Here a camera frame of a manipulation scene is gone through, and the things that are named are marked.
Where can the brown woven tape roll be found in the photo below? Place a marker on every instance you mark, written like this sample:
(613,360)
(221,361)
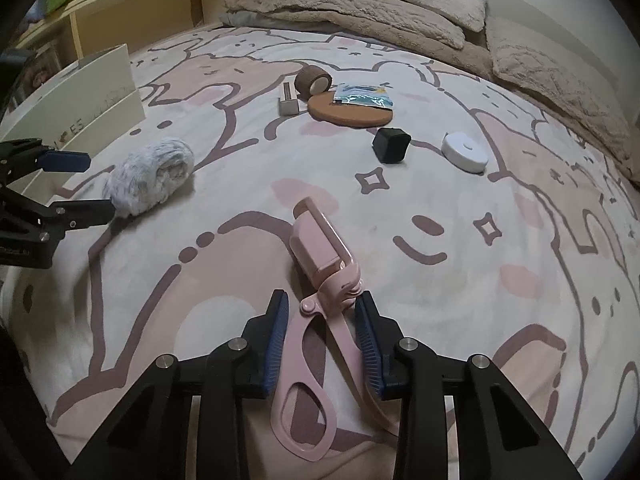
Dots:
(312,80)

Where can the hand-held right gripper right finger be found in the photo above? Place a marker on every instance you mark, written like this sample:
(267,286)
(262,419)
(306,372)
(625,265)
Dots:
(370,345)

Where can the small black cube box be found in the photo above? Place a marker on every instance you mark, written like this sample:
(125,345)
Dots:
(391,145)

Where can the white yarn ball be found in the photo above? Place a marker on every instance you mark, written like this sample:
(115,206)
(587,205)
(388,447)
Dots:
(150,175)

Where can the pink scissors with cap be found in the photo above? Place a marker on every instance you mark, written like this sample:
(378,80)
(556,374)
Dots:
(317,245)

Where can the white ribbed rectangular box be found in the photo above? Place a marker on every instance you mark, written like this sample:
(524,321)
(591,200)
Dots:
(289,102)

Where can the blue foil packet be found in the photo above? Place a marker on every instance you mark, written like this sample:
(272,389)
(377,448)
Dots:
(362,95)

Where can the white round tape measure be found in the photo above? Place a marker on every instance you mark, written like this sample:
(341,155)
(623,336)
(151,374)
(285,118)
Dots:
(465,152)

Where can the printed bear blanket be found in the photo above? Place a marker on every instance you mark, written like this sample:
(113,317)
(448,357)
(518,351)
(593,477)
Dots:
(450,270)

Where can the white cardboard box container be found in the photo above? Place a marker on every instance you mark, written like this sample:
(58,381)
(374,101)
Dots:
(100,100)

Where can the pale bed headboard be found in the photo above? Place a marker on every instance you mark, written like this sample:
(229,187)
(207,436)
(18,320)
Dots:
(540,10)

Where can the square quilted grey pillow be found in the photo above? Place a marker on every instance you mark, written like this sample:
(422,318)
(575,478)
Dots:
(555,80)

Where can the beige fleece blanket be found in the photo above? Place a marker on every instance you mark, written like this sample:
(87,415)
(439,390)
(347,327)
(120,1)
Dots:
(475,57)

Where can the wooden bedside shelf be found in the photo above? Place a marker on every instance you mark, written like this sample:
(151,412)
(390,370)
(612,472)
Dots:
(150,15)

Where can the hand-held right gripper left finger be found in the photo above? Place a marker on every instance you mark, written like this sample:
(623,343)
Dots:
(277,340)

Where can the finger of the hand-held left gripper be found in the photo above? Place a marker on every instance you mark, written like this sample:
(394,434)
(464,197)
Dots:
(82,212)
(65,161)

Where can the round cork coaster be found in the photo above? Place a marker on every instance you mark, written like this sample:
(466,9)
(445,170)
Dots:
(345,116)

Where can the long quilted grey pillow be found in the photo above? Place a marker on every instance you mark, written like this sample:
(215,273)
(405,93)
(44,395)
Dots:
(360,15)

